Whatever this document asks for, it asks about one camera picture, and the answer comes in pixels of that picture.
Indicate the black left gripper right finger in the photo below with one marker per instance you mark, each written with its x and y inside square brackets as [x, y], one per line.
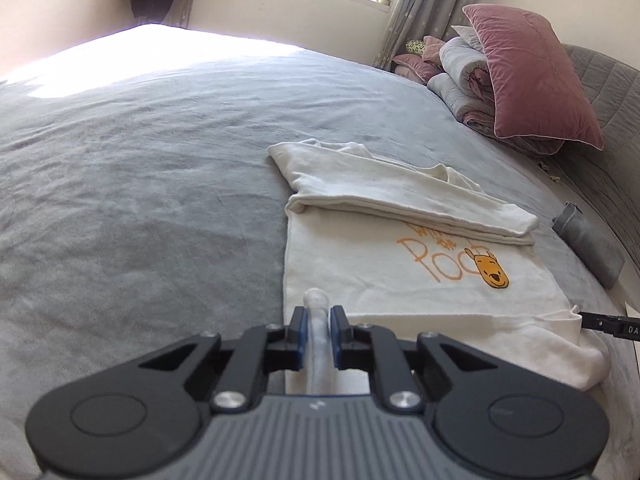
[395, 367]

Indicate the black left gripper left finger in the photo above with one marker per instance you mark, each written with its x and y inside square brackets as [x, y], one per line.
[237, 370]

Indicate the white Pooh sweatshirt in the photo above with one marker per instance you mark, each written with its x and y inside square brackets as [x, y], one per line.
[422, 250]

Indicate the folded grey garment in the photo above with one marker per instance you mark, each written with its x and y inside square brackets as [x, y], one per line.
[597, 250]

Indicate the grey quilted headboard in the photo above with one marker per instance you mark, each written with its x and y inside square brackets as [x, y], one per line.
[603, 184]

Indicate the grey bed sheet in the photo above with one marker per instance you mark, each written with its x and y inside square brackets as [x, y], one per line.
[140, 205]

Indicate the pink velvet pillow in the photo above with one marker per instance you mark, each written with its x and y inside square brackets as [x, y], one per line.
[536, 89]

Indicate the folded grey pink quilt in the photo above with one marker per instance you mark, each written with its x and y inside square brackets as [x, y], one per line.
[457, 71]

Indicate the grey patterned curtain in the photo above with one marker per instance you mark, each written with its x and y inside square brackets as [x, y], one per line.
[415, 19]

